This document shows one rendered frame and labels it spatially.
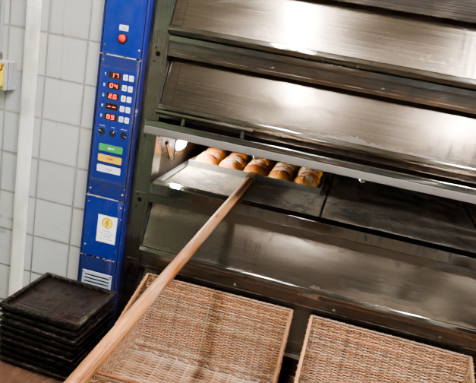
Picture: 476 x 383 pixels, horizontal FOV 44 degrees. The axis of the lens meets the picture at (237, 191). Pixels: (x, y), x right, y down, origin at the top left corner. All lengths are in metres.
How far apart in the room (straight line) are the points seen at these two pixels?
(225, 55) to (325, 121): 0.39
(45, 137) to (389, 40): 1.24
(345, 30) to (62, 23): 0.96
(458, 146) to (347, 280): 0.58
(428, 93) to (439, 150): 0.18
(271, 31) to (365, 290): 0.92
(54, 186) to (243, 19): 0.93
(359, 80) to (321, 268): 0.65
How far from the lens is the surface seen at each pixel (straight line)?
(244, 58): 1.96
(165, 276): 1.36
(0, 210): 2.44
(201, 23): 1.98
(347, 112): 1.94
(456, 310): 2.11
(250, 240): 2.08
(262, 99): 1.96
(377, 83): 1.92
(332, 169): 1.81
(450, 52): 1.93
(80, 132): 2.19
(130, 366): 2.14
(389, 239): 2.02
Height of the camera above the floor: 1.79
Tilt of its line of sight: 16 degrees down
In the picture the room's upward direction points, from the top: 10 degrees clockwise
